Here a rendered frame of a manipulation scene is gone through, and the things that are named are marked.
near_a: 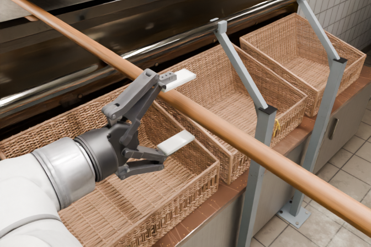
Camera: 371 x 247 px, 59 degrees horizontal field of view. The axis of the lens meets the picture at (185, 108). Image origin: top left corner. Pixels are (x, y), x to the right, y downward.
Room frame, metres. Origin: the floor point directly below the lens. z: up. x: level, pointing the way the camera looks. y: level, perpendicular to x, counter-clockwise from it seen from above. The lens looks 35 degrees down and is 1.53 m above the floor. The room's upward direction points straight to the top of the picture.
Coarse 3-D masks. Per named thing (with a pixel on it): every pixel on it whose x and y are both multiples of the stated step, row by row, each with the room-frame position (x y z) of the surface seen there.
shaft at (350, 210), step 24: (24, 0) 1.05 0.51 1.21; (48, 24) 0.90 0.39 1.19; (96, 48) 0.70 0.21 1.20; (120, 72) 0.63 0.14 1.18; (168, 96) 0.51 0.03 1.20; (216, 120) 0.43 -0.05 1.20; (240, 144) 0.38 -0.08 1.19; (264, 144) 0.37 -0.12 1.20; (288, 168) 0.32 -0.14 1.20; (312, 192) 0.29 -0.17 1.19; (336, 192) 0.28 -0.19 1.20; (360, 216) 0.25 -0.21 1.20
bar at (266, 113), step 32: (288, 0) 1.22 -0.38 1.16; (192, 32) 0.88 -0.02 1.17; (224, 32) 0.96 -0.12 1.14; (320, 32) 1.21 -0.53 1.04; (96, 64) 0.68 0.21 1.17; (32, 96) 0.56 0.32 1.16; (256, 96) 0.84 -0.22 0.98; (256, 128) 0.81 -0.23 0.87; (320, 128) 1.12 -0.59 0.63; (256, 192) 0.79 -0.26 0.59
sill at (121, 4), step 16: (96, 0) 1.15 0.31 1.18; (112, 0) 1.15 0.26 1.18; (128, 0) 1.18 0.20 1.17; (144, 0) 1.23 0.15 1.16; (32, 16) 0.99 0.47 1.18; (64, 16) 1.01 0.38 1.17; (80, 16) 1.05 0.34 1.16; (96, 16) 1.09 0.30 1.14; (0, 32) 0.88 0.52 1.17; (16, 32) 0.91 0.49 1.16; (32, 32) 0.94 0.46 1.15
